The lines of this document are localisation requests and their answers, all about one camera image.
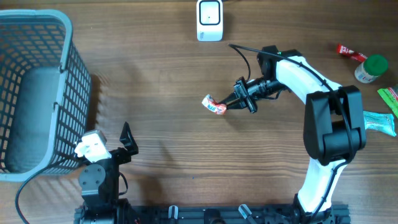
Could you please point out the white barcode scanner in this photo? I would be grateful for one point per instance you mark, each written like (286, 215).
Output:
(209, 20)

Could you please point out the red small box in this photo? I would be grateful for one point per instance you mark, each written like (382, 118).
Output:
(209, 103)

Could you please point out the grey plastic basket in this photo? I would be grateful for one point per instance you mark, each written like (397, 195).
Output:
(45, 94)

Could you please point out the green snack bag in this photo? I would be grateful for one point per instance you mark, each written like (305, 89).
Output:
(389, 95)

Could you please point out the green lid jar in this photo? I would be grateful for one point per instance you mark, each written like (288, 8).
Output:
(371, 69)

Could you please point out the red coffee stick sachet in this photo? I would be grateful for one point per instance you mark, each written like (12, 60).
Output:
(347, 52)

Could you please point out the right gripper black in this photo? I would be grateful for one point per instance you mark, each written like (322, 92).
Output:
(240, 88)

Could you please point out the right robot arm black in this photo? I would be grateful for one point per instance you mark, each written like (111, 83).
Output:
(333, 130)

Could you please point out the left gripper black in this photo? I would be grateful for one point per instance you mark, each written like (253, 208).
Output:
(125, 156)

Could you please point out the teal wet wipes pack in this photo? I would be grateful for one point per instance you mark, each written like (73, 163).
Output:
(380, 122)

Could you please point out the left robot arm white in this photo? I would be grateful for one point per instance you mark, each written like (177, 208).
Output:
(99, 180)

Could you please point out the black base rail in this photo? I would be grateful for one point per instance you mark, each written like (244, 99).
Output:
(279, 213)

